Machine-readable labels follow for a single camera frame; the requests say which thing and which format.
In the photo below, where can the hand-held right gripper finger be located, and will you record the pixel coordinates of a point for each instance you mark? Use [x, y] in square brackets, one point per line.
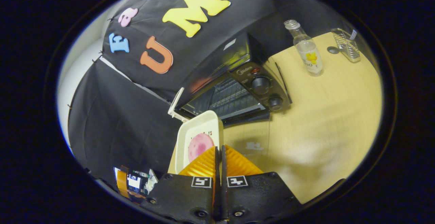
[224, 190]
[216, 190]

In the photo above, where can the black electric oven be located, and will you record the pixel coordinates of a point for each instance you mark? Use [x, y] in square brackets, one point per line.
[248, 57]

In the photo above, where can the pink ham slice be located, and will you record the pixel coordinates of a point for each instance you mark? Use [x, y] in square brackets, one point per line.
[200, 145]

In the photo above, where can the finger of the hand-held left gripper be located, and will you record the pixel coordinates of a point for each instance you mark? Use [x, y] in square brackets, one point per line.
[121, 183]

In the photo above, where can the black bottle cap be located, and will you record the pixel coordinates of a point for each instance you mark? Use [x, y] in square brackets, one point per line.
[333, 50]

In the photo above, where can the cream square food tray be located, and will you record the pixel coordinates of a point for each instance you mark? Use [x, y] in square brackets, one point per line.
[204, 122]

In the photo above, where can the striped drinking straw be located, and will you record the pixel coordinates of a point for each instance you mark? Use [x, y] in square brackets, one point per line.
[353, 35]

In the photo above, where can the clear bottle yellow label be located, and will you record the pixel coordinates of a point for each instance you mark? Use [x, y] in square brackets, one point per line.
[309, 57]

